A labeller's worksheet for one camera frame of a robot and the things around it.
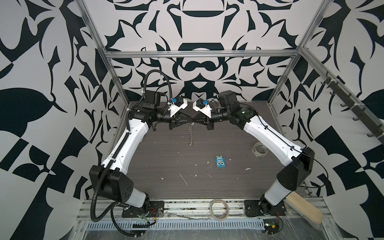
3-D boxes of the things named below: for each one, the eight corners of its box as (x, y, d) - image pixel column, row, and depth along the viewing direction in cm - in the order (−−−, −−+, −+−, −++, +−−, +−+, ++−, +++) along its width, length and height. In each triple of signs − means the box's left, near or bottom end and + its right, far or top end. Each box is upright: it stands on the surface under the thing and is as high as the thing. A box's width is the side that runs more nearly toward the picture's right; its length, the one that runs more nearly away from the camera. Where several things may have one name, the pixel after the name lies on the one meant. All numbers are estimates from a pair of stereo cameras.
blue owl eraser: (215, 167, 90) (216, 166, 88) (214, 156, 94) (215, 155, 93) (225, 167, 90) (226, 166, 88) (224, 156, 94) (224, 155, 93)
